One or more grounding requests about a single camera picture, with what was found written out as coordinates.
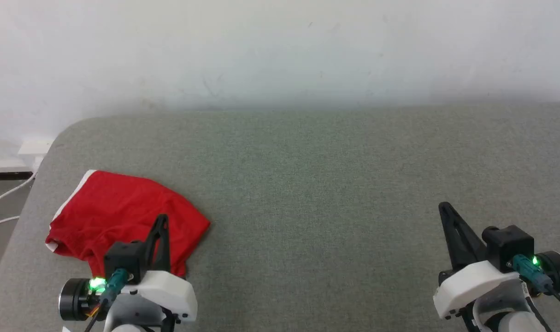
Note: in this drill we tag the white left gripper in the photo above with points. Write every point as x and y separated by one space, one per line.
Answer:
167 288

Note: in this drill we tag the red shorts with white waistband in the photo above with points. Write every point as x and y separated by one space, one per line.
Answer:
118 216

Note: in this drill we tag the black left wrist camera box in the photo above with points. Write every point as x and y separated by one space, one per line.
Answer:
123 259

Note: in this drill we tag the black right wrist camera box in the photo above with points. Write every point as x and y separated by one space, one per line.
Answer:
509 245

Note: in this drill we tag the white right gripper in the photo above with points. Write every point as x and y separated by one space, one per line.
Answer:
473 285

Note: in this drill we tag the white wall socket box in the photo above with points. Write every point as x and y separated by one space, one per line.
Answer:
34 147

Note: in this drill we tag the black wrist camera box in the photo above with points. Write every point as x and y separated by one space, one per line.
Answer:
509 245
123 259

